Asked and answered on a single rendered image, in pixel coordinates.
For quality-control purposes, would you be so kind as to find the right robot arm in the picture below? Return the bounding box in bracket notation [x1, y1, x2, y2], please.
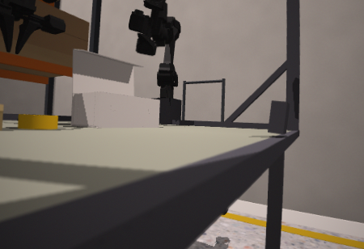
[129, 3, 181, 99]

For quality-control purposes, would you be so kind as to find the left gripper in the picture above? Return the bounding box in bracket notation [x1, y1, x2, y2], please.
[0, 0, 66, 54]

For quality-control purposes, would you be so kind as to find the white cardboard box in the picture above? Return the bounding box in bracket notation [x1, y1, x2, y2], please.
[71, 49, 159, 128]

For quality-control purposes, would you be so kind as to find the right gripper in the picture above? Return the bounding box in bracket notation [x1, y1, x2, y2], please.
[136, 0, 166, 56]

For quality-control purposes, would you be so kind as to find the dark grey metal support frame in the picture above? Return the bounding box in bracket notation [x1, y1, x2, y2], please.
[224, 0, 300, 131]

